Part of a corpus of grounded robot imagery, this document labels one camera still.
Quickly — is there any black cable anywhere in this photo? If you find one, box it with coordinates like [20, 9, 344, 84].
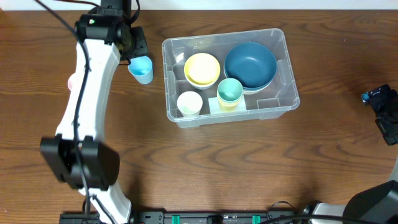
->
[257, 200, 374, 224]
[34, 0, 141, 224]

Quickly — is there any white plastic cup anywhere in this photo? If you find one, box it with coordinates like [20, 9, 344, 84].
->
[177, 91, 203, 117]

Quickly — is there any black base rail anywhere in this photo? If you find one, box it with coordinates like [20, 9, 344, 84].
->
[58, 207, 371, 224]

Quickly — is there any yellow small bowl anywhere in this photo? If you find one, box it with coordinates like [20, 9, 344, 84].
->
[184, 53, 221, 86]

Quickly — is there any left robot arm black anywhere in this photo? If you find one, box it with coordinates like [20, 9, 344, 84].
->
[40, 0, 154, 223]

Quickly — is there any pink plastic cup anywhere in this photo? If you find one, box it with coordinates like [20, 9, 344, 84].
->
[67, 73, 75, 91]

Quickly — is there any right black cable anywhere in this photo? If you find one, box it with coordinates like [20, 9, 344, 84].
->
[257, 200, 374, 224]

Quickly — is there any clear plastic storage container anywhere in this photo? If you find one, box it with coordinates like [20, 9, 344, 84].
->
[162, 28, 300, 128]

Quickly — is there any blue plastic cup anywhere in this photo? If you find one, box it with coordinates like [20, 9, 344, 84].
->
[128, 56, 154, 85]

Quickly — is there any dark blue bowl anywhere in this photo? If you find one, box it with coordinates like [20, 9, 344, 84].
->
[224, 69, 276, 91]
[224, 42, 277, 72]

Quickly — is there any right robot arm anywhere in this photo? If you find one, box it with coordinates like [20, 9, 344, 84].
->
[303, 84, 397, 223]

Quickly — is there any white small bowl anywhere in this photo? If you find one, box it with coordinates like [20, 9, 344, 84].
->
[187, 78, 216, 90]

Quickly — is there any yellow plastic cup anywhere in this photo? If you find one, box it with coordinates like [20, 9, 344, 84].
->
[218, 101, 239, 112]
[217, 95, 242, 108]

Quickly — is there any left black cable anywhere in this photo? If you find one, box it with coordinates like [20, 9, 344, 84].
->
[34, 0, 141, 224]

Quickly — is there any green plastic cup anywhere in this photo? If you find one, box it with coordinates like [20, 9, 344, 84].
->
[217, 78, 243, 103]

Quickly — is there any beige large bowl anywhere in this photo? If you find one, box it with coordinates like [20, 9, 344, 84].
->
[243, 87, 265, 95]

